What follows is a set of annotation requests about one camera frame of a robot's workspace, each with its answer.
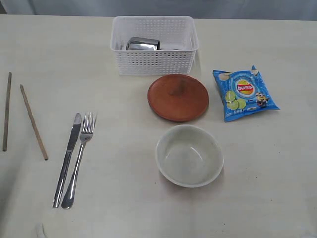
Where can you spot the white speckled bowl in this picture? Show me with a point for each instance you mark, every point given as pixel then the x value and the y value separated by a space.
pixel 188 156

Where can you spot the brown round plate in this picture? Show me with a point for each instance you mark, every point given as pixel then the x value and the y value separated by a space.
pixel 178 97

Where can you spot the silver table knife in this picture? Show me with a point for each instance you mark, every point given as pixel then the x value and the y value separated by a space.
pixel 64 169

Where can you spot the blue chips bag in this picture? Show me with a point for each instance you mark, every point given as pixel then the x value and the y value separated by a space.
pixel 243 93

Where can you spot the silver foil packet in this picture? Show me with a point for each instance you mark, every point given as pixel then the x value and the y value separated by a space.
pixel 142 44

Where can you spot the white perforated plastic basket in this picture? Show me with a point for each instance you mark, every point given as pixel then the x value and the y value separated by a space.
pixel 178 44

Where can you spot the wooden chopstick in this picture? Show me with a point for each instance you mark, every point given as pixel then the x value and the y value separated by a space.
pixel 7 108
pixel 33 123

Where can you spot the silver fork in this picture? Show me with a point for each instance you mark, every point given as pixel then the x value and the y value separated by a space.
pixel 85 136

